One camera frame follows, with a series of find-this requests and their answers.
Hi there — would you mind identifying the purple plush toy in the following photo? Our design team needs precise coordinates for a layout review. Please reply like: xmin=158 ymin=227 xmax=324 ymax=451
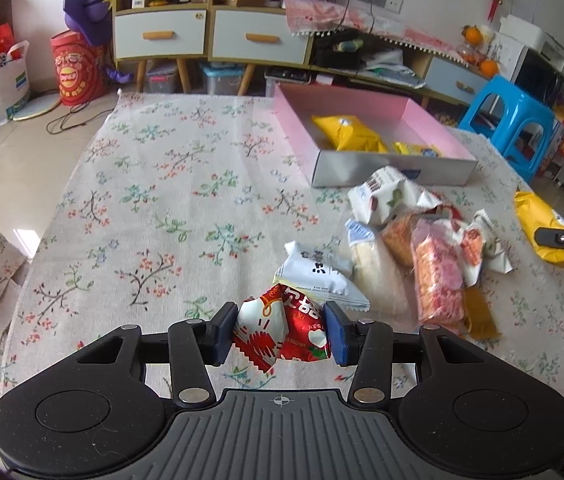
xmin=63 ymin=0 xmax=135 ymax=86

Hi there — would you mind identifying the white printer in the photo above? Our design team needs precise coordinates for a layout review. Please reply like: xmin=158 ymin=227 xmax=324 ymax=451
xmin=499 ymin=14 xmax=564 ymax=58

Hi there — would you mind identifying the small yellow blue packet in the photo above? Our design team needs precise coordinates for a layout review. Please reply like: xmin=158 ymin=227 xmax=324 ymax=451
xmin=393 ymin=141 xmax=443 ymax=158

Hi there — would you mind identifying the tall wooden shelf cabinet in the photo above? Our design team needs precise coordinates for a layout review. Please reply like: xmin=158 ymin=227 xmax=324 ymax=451
xmin=112 ymin=0 xmax=213 ymax=95

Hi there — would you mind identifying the white yellow-edged packet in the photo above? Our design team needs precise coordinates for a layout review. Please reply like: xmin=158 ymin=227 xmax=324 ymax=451
xmin=273 ymin=270 xmax=370 ymax=312

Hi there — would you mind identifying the pink patterned cloth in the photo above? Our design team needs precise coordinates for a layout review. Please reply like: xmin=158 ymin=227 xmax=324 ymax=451
xmin=282 ymin=0 xmax=468 ymax=66

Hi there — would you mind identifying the black microwave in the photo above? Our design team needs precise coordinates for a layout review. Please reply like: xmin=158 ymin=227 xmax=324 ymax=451
xmin=514 ymin=45 xmax=564 ymax=108

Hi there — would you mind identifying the low wooden cabinet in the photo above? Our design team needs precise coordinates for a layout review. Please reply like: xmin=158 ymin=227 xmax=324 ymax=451
xmin=209 ymin=4 xmax=494 ymax=106

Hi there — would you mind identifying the red white snack packet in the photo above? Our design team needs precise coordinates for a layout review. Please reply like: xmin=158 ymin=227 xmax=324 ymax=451
xmin=232 ymin=282 xmax=333 ymax=373

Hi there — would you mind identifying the pink cardboard box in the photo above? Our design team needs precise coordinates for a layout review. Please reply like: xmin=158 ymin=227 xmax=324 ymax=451
xmin=273 ymin=82 xmax=479 ymax=189

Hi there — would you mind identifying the orange cracker packet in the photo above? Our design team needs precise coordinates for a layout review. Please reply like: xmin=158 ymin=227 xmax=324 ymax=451
xmin=381 ymin=212 xmax=424 ymax=268

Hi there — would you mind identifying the pink snack packet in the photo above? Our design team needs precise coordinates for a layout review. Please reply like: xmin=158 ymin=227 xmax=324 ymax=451
xmin=411 ymin=220 xmax=467 ymax=323

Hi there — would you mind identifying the round white floor plate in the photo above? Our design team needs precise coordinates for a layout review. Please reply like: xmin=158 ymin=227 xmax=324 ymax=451
xmin=12 ymin=95 xmax=61 ymax=122

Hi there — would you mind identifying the pile of folded papers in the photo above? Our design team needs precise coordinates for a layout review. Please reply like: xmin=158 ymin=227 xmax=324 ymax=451
xmin=362 ymin=50 xmax=430 ymax=88

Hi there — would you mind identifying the black floor cable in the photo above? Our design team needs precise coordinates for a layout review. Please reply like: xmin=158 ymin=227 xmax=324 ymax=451
xmin=46 ymin=102 xmax=114 ymax=136

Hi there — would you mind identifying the clear storage box blue lid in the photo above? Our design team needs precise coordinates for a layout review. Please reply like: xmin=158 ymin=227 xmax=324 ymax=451
xmin=199 ymin=62 xmax=246 ymax=96

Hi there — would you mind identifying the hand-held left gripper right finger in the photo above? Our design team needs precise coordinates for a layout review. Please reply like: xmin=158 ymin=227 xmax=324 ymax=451
xmin=324 ymin=301 xmax=488 ymax=407

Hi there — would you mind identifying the white black-print snack packet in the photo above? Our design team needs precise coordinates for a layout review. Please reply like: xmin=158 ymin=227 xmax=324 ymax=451
xmin=283 ymin=241 xmax=354 ymax=282

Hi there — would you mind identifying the large yellow snack packet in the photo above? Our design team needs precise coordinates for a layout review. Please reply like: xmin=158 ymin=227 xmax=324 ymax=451
xmin=310 ymin=114 xmax=390 ymax=154

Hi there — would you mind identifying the white rice cracker packet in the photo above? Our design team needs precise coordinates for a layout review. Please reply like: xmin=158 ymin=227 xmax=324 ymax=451
xmin=344 ymin=219 xmax=410 ymax=317

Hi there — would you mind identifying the white orange snack packet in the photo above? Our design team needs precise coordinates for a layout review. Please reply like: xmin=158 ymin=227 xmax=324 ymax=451
xmin=462 ymin=209 xmax=514 ymax=287

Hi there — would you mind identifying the gold snack packet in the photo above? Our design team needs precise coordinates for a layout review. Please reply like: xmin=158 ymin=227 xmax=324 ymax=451
xmin=462 ymin=287 xmax=499 ymax=340

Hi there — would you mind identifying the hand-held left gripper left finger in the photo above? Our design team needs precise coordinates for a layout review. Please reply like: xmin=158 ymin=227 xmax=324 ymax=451
xmin=76 ymin=302 xmax=239 ymax=408

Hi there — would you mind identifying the white drawer wooden handle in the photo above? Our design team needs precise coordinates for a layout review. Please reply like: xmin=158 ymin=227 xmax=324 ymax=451
xmin=114 ymin=10 xmax=208 ymax=58
xmin=212 ymin=10 xmax=311 ymax=65
xmin=424 ymin=55 xmax=491 ymax=103

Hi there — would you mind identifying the blue plastic stool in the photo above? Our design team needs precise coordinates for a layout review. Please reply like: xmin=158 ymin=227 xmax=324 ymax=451
xmin=458 ymin=75 xmax=557 ymax=186

